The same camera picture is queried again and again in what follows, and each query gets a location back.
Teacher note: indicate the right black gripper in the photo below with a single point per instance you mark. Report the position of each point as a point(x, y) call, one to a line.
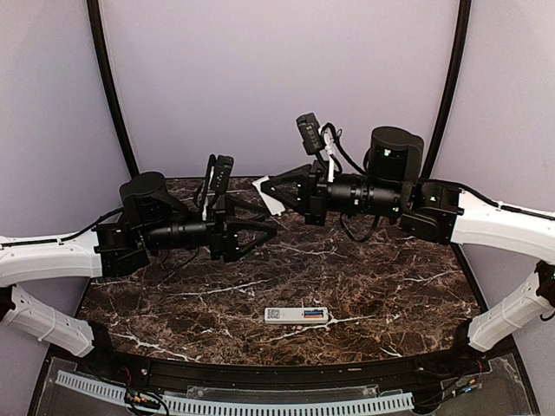
point(313, 207)

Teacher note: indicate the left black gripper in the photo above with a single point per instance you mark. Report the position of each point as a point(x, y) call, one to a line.
point(225, 242)

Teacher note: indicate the white remote control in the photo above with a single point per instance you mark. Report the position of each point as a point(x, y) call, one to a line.
point(291, 316)

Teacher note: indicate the blue battery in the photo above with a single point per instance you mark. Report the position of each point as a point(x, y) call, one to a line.
point(314, 312)

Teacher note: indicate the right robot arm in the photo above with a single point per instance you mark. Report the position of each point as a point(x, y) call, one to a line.
point(443, 212)

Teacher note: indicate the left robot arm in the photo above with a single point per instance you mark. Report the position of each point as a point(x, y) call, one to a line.
point(116, 245)

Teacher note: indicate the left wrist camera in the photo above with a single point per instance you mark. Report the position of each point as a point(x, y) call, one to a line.
point(216, 181)

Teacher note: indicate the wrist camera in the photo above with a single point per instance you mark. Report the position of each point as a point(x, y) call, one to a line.
point(216, 181)
point(320, 143)

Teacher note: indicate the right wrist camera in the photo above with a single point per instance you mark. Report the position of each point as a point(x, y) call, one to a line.
point(320, 143)

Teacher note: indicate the black front rail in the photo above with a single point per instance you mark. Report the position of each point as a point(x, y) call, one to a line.
point(420, 373)

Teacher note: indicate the white slotted cable duct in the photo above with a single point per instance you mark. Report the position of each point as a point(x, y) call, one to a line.
point(209, 401)

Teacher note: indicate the right black frame post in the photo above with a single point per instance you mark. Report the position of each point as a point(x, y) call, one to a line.
point(452, 77)

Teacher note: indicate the black frame post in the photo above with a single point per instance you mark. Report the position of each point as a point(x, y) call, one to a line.
point(107, 80)
point(452, 77)

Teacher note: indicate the left black frame post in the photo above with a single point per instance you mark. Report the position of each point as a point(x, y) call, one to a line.
point(107, 80)

